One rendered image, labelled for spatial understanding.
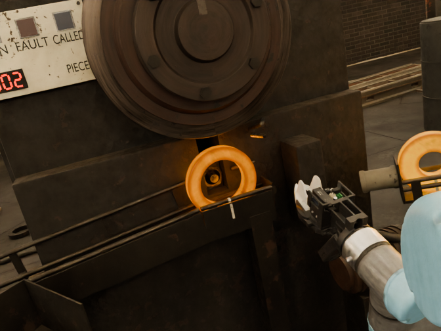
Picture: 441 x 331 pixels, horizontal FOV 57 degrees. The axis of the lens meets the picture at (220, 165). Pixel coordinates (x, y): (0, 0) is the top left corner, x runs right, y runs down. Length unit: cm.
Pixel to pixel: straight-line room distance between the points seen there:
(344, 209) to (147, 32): 50
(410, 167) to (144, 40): 70
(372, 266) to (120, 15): 65
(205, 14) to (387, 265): 56
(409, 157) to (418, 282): 69
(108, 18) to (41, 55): 22
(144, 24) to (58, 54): 28
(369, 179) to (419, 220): 70
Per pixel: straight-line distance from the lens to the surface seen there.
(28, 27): 104
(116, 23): 88
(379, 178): 110
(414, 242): 43
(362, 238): 73
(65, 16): 103
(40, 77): 104
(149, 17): 83
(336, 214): 77
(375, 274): 70
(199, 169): 99
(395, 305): 69
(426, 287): 42
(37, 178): 104
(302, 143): 106
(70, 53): 103
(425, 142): 109
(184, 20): 83
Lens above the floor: 111
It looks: 18 degrees down
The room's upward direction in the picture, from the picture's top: 12 degrees counter-clockwise
